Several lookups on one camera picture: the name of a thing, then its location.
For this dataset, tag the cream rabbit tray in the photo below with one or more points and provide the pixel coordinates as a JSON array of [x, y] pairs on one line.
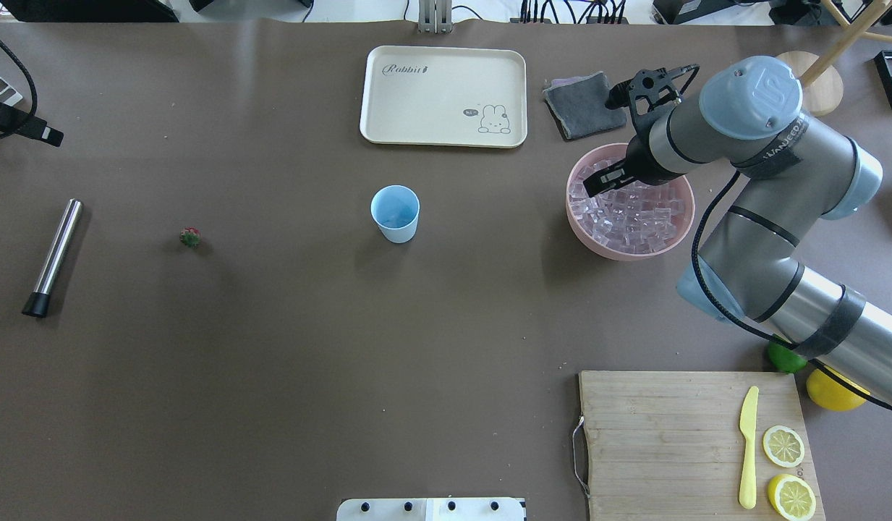
[[424, 95]]

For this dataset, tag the aluminium frame post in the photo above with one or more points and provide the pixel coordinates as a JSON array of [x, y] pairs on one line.
[[435, 16]]

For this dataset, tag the yellow plastic knife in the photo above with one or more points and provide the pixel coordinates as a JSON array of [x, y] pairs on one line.
[[747, 424]]

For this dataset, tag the light blue cup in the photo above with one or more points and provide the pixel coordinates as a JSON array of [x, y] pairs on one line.
[[396, 210]]

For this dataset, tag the pink bowl of ice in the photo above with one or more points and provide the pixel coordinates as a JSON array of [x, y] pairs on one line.
[[627, 224]]

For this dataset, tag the green lime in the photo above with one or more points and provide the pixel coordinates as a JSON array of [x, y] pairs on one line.
[[783, 359]]

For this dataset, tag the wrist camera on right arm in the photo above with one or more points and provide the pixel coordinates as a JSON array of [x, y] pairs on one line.
[[651, 89]]

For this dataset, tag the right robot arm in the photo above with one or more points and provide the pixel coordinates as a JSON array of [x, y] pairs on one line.
[[798, 170]]

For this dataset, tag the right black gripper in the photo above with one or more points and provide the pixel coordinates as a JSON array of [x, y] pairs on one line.
[[644, 163]]

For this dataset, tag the grey folded cloth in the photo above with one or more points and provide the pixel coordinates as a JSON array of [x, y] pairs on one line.
[[578, 105]]

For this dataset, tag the yellow lemon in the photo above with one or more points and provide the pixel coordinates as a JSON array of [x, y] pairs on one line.
[[825, 392]]

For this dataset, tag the red strawberry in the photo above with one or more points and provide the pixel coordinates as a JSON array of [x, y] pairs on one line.
[[190, 237]]

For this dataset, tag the lemon slice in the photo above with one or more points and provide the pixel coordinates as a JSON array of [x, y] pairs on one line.
[[791, 497], [783, 446]]

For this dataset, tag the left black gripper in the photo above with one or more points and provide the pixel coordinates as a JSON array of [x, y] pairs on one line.
[[34, 127]]

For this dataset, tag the steel muddler black tip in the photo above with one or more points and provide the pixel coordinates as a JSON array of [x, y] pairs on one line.
[[38, 301]]

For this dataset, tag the wooden cutting board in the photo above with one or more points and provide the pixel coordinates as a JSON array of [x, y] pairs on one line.
[[665, 444]]

